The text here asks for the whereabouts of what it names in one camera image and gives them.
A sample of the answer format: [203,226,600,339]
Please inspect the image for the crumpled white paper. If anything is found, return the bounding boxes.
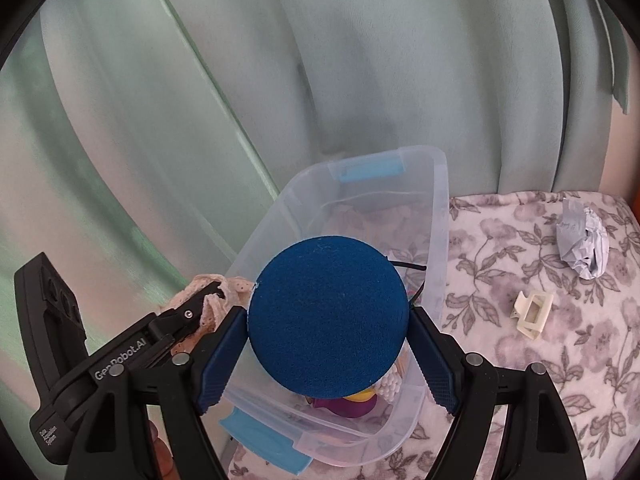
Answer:
[556,197,611,281]

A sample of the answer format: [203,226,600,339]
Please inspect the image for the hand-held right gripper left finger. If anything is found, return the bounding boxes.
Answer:
[62,305,248,480]

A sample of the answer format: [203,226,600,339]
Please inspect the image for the white hair clip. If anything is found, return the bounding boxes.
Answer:
[510,291,555,341]

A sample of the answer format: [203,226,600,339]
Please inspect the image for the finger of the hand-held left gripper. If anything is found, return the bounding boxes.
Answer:
[149,281,227,343]

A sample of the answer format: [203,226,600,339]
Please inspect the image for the person's left hand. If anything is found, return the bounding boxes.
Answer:
[150,422,176,478]

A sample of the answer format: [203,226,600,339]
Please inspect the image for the purple ball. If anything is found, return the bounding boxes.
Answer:
[307,392,376,418]

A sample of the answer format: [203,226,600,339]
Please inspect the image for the clear plastic container blue latches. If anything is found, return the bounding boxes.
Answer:
[220,145,449,476]

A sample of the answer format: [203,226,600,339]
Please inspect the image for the blue ball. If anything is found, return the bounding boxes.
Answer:
[248,235,412,401]

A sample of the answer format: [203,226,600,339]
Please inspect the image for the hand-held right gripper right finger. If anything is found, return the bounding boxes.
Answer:
[410,307,588,480]

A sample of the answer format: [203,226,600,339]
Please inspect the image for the pale green curtain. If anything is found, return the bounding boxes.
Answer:
[0,0,631,461]

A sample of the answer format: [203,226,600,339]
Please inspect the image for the grey floral blanket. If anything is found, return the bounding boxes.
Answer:
[227,190,640,480]

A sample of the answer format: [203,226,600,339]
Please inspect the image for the beige fuzzy cloth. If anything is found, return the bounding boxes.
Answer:
[165,274,256,341]

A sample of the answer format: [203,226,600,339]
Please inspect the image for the black choker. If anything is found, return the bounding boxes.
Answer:
[385,255,430,308]

